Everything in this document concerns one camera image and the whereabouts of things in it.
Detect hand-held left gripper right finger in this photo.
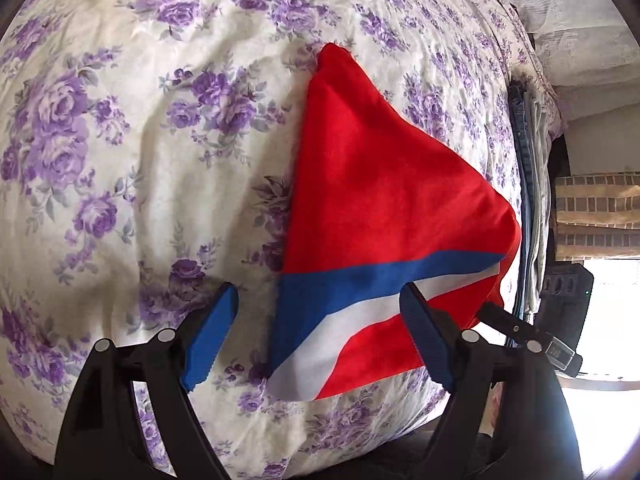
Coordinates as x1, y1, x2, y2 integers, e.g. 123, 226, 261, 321
399, 282, 586, 480

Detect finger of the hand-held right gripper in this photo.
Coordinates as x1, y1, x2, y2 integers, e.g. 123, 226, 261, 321
476, 304, 545, 353

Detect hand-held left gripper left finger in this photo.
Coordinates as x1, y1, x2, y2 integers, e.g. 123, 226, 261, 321
52, 282, 240, 480

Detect red pants with blue stripes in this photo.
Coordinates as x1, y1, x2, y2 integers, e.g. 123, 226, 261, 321
265, 42, 524, 403

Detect brick patterned curtain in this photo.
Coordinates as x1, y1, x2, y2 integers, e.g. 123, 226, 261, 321
554, 171, 640, 262

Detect grey sweatpants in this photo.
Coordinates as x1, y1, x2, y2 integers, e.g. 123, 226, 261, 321
525, 95, 555, 313

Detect blue jeans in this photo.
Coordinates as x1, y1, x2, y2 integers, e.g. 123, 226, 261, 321
506, 84, 540, 323

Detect light purple pillow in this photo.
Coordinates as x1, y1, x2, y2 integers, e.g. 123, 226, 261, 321
527, 80, 572, 138

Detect purple floral bedspread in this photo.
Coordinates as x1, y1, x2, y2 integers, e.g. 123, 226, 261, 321
0, 0, 551, 480

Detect white lace cover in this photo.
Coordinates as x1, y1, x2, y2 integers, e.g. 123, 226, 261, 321
482, 0, 640, 92

